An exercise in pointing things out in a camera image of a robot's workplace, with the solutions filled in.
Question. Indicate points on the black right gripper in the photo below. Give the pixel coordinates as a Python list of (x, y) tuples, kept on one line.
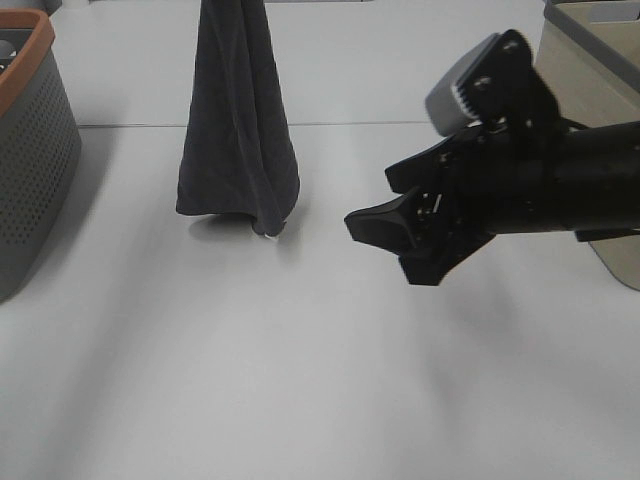
[(456, 197)]

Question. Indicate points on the dark grey towel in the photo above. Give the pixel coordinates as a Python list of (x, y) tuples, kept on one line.
[(238, 157)]

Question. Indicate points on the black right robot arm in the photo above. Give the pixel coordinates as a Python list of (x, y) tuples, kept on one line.
[(565, 188)]

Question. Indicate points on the beige basket grey rim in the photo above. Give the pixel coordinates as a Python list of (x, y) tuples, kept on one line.
[(589, 57)]

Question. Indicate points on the grey perforated basket orange rim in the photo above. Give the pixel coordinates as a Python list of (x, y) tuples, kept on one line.
[(40, 142)]

